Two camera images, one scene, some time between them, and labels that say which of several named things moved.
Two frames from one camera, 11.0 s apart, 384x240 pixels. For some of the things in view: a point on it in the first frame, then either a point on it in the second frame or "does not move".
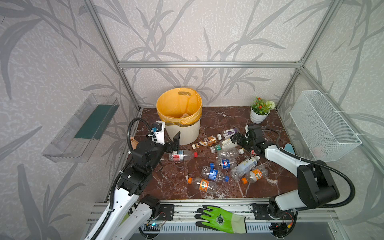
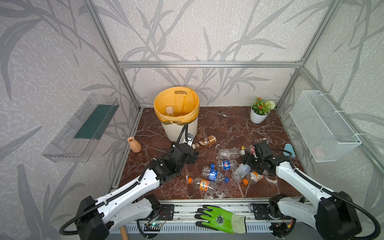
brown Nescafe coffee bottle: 210,141 does not move
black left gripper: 169,145 -> 192,155
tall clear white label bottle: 244,167 does not move
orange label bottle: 257,174 does not move
